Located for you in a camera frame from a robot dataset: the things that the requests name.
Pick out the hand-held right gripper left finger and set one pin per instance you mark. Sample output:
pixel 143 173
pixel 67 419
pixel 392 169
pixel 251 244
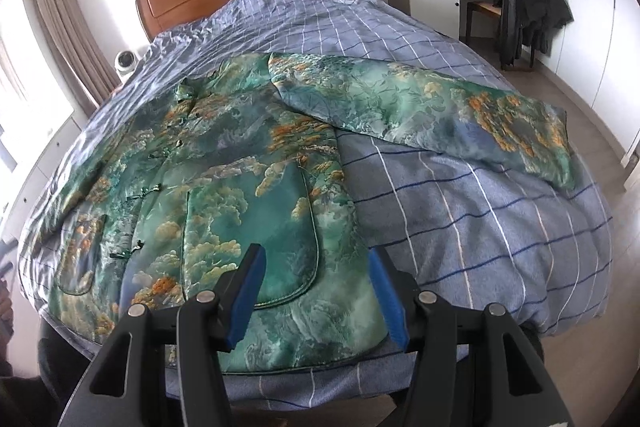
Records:
pixel 246 292

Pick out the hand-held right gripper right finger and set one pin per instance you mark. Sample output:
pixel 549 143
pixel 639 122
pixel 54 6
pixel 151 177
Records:
pixel 389 292

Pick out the green printed padded jacket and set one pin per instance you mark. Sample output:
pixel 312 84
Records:
pixel 240 167

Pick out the blue checked duvet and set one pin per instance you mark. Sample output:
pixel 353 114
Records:
pixel 450 227

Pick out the white low cabinet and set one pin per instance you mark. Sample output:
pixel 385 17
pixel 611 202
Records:
pixel 45 157

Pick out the wooden chair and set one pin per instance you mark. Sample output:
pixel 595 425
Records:
pixel 482 9

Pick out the beige curtain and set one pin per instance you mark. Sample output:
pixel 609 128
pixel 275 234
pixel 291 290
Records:
pixel 75 37

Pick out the black jacket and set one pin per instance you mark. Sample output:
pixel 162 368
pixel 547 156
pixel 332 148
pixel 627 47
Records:
pixel 530 2

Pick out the white wardrobe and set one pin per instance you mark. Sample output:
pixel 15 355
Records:
pixel 600 32

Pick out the white round security camera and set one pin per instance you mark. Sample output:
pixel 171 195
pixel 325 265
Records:
pixel 125 63

